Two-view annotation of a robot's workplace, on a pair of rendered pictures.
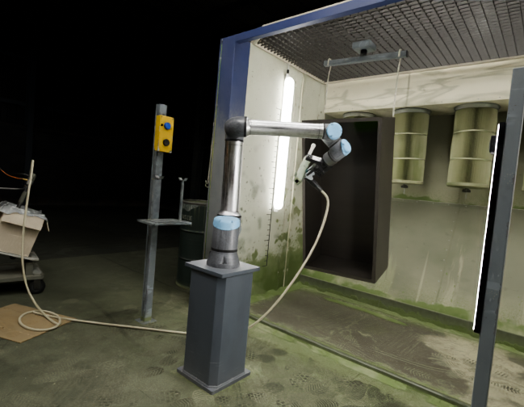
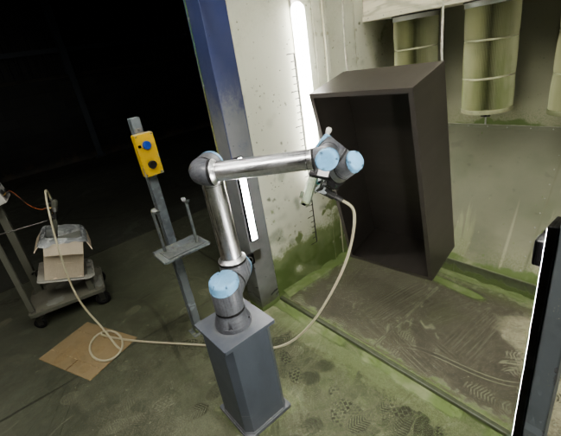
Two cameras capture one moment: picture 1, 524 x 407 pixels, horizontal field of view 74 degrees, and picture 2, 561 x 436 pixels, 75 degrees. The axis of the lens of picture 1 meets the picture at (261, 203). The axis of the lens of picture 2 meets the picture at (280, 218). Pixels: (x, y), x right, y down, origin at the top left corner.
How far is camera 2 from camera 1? 1.05 m
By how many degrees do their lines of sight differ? 25
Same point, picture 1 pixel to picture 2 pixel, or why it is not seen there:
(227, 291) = (238, 361)
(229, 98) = (213, 78)
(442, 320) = (531, 291)
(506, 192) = (556, 330)
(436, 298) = (525, 264)
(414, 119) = (495, 14)
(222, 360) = (253, 413)
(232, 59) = (200, 20)
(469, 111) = not seen: outside the picture
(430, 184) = (526, 101)
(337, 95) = not seen: outside the picture
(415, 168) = (499, 91)
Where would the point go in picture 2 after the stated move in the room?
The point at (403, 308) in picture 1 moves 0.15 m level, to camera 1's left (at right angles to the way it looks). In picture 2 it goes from (482, 275) to (462, 275)
